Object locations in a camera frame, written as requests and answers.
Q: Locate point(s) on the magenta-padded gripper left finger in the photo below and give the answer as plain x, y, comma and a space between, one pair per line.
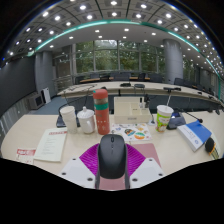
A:
75, 171

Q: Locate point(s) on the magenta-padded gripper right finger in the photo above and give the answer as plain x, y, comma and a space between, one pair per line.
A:
148, 171

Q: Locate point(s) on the black computer mouse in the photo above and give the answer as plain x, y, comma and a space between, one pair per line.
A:
112, 156

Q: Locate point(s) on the pink printed mouse pad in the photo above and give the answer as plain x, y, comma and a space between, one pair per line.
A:
149, 151

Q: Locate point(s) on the white paper booklet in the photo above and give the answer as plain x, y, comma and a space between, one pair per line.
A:
50, 145

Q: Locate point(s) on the colourful sticker sheet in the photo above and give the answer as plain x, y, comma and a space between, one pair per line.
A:
133, 131

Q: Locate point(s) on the white lidded mug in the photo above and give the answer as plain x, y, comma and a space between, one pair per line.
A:
86, 121

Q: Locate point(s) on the white paper cup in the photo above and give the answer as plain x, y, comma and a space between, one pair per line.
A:
69, 120

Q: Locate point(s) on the black gooseneck desk microphone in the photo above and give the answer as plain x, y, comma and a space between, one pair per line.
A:
175, 121
61, 121

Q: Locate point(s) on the green printed paper cup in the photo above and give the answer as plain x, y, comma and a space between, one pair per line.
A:
164, 118

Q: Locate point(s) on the blue and white book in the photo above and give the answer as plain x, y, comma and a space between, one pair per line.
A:
195, 135

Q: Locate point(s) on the white cardboard box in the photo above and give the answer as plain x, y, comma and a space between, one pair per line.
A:
131, 113

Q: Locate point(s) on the red bottle with green band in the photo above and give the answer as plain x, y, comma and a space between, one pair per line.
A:
101, 113

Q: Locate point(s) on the black handheld microphone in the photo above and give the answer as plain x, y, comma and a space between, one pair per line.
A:
210, 145

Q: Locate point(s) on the white standing panel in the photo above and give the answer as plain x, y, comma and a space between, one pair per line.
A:
46, 95

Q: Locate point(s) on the long curved conference desk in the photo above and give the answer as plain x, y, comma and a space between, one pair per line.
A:
153, 88

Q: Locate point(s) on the dark office chairs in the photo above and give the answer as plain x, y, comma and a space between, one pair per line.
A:
155, 77

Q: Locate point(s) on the ceiling lights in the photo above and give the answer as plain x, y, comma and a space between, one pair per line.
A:
125, 30

